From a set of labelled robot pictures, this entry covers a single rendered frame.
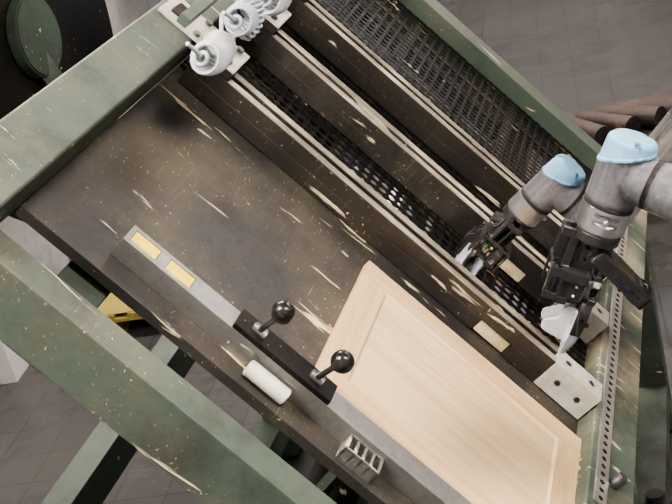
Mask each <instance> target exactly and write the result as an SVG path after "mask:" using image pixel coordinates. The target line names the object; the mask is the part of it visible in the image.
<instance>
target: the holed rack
mask: <svg viewBox="0 0 672 504"><path fill-rule="evenodd" d="M627 235H628V226H627V229H626V231H625V234H624V236H623V237H621V240H620V243H619V245H618V247H617V248H616V253H617V254H618V255H619V256H620V257H621V258H622V259H623V260H624V261H626V248H627ZM622 299H623V293H622V292H621V291H620V290H619V289H618V288H617V287H616V286H615V285H614V284H613V288H612V299H611V309H610V320H609V330H608V341H607V352H606V362H605V373H604V383H603V394H602V405H601V415H600V426H599V436H598V447H597V458H596V468H595V479H594V489H593V500H595V501H596V502H597V503H598V504H607V492H608V479H609V466H610V453H611V440H612V428H613V415H614V402H615V389H616V376H617V364H618V351H619V338H620V325H621V312H622Z"/></svg>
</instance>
